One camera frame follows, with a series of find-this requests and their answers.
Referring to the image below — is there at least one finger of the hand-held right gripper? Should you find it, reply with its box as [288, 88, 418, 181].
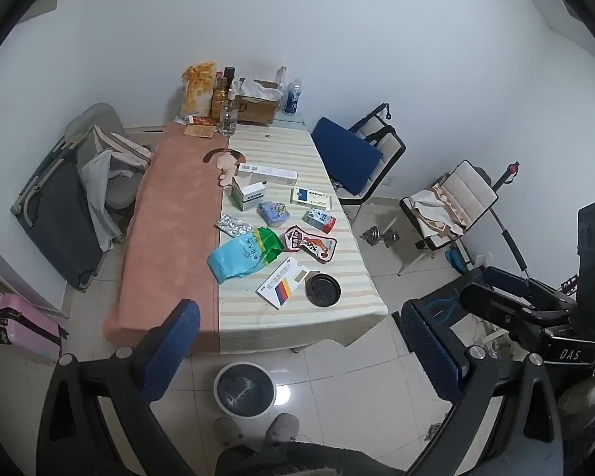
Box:
[478, 265, 578, 308]
[459, 282, 571, 330]

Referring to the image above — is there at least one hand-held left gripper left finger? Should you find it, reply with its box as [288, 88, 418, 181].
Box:
[37, 299, 200, 476]

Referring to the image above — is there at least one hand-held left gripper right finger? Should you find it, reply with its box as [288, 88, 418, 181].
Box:
[401, 300, 566, 476]

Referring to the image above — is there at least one white bin with black liner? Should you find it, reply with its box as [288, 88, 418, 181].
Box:
[213, 361, 277, 418]

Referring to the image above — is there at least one green and blue plastic bag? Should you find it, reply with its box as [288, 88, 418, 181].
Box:
[207, 226, 285, 286]

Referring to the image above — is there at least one white box with coloured stripes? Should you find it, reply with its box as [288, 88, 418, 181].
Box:
[256, 257, 311, 311]

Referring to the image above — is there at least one silver blister pill pack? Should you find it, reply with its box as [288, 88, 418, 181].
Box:
[215, 213, 253, 239]

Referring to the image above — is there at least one blue packet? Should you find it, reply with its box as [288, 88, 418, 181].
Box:
[256, 201, 291, 229]

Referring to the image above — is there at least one red snack pouch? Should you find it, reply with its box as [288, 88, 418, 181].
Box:
[284, 225, 338, 263]

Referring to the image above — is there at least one small blue drink carton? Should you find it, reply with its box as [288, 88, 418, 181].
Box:
[302, 208, 337, 234]

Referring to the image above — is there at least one white medicine box blue panel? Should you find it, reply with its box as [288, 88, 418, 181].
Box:
[290, 187, 333, 210]

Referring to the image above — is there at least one person's right forearm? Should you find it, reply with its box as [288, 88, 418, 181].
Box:
[558, 372, 595, 457]

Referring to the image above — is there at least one blue item under chair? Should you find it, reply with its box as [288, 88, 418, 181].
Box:
[443, 248, 472, 274]

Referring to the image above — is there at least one white padded chair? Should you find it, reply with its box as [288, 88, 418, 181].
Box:
[399, 160, 499, 276]

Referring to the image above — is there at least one beige cloth bag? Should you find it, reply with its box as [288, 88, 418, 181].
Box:
[409, 186, 464, 239]

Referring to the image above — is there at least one grey fuzzy slipper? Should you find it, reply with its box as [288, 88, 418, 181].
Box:
[265, 413, 301, 444]
[213, 416, 246, 449]

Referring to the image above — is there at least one black exercise bar red knob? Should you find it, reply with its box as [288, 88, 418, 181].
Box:
[488, 161, 531, 278]

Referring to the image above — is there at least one pink towel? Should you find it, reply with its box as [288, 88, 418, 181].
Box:
[102, 123, 231, 355]

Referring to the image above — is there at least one striped tablecloth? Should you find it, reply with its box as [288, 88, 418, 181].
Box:
[217, 124, 390, 355]

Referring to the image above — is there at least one black round lid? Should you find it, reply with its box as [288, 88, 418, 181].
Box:
[304, 273, 342, 307]

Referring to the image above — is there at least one metal dumbbell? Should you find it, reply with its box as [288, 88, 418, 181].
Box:
[359, 225, 401, 250]

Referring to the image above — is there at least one pink suitcase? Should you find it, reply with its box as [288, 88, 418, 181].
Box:
[0, 292, 69, 364]

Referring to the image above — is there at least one person's dark fleece clothing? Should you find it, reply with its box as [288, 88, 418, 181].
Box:
[215, 439, 412, 476]

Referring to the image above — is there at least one dark folding cot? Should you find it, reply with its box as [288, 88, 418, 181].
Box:
[11, 131, 125, 293]

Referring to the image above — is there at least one green and white medicine box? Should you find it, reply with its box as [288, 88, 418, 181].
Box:
[229, 178, 267, 211]

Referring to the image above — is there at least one chair with blue cushion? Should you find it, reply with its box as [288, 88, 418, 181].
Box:
[327, 102, 407, 224]

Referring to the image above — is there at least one white garment on chair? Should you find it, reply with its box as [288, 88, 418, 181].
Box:
[82, 126, 152, 253]

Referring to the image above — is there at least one peach bear figure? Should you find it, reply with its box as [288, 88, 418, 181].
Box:
[204, 148, 244, 188]

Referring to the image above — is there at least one long white box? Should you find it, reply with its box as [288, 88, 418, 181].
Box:
[237, 161, 298, 184]

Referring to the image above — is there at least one blue cushion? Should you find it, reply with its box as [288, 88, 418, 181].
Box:
[311, 117, 382, 199]

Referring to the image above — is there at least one clear glass bottle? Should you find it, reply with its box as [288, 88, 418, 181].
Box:
[219, 88, 239, 137]

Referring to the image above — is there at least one grey chair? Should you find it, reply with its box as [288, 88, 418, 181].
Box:
[64, 103, 152, 211]

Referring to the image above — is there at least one amber glass bottle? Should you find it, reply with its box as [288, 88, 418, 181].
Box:
[212, 73, 230, 116]

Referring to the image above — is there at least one yellow snack bag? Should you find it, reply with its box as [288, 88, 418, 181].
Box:
[181, 62, 218, 117]

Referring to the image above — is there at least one water bottle with blue label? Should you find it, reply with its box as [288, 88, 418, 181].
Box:
[284, 78, 303, 116]

